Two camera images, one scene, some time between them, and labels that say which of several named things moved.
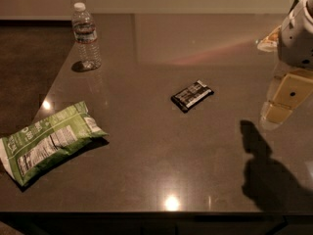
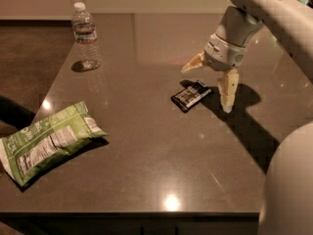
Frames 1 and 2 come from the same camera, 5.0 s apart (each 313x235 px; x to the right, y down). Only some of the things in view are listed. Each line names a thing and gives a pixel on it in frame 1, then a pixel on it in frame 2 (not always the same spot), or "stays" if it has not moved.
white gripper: x=295 y=43 -> x=225 y=55
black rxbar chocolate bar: x=192 y=95 stays
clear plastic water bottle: x=85 y=33 stays
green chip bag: x=28 y=151 stays
